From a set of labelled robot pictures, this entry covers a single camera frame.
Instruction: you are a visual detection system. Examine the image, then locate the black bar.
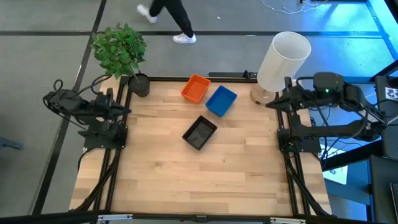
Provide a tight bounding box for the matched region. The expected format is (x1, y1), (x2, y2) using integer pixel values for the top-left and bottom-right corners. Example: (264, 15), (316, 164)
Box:
(207, 70), (259, 79)

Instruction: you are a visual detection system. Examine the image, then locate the white printed paper sheet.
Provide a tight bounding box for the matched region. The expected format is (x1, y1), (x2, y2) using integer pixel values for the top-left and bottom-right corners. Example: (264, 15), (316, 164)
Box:
(322, 145), (348, 185)

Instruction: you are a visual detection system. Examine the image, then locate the black stand beam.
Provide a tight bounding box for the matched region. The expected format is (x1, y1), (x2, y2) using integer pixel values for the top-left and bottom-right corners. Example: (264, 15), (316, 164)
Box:
(341, 58), (398, 84)

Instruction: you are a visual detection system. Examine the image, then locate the white floor cable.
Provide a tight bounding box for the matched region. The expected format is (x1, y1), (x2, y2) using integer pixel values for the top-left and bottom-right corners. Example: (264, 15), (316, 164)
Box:
(260, 0), (329, 16)

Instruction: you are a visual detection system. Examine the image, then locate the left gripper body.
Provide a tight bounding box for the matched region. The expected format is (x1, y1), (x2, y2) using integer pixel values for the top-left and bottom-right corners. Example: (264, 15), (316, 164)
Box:
(93, 88), (116, 116)

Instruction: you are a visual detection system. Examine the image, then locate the silver aluminium bracket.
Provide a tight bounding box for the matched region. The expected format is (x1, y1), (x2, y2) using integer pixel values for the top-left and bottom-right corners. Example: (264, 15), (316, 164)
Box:
(269, 217), (306, 224)
(97, 213), (134, 222)

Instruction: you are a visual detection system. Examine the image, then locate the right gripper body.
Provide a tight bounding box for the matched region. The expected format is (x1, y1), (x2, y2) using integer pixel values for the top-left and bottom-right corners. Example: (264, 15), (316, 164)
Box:
(281, 77), (313, 114)

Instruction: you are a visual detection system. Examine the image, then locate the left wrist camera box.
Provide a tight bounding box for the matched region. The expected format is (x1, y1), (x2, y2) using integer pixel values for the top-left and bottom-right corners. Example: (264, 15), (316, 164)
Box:
(95, 92), (109, 108)

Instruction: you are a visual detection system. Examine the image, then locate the person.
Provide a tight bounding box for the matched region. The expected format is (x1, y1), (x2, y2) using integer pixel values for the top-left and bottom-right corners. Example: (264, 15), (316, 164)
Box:
(136, 0), (197, 45)

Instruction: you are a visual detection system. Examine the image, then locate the black plant pot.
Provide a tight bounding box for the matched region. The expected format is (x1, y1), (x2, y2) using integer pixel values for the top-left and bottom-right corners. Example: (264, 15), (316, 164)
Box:
(127, 73), (151, 98)

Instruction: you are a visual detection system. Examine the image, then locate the black cabinet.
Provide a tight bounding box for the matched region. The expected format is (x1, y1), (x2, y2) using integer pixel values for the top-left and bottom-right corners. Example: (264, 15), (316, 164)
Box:
(374, 75), (398, 161)

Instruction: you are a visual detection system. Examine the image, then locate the white marker tag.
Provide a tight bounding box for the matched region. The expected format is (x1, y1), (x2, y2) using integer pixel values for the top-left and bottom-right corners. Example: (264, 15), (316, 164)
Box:
(384, 86), (398, 102)

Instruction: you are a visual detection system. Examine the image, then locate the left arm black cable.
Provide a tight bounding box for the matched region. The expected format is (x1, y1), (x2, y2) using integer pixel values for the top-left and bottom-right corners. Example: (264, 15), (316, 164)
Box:
(52, 73), (110, 95)

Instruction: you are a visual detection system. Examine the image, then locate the black aluminium table frame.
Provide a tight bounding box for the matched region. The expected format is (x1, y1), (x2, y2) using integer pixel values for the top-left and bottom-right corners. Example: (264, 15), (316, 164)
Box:
(0, 75), (398, 224)

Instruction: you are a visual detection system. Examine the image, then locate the green artificial plant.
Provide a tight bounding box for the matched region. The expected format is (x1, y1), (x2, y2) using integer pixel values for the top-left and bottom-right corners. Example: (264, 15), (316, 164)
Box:
(90, 22), (147, 80)

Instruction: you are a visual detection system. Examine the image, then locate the white cylindrical bin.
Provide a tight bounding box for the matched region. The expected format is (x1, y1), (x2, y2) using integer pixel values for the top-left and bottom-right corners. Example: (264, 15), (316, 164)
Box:
(250, 30), (312, 106)

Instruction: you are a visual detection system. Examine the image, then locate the black diagonal beam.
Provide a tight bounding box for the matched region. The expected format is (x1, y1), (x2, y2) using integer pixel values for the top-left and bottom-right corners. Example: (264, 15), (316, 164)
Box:
(322, 139), (385, 171)

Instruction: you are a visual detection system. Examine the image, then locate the black equipment box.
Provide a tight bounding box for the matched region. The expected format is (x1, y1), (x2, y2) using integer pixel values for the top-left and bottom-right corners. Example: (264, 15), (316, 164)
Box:
(369, 154), (398, 224)

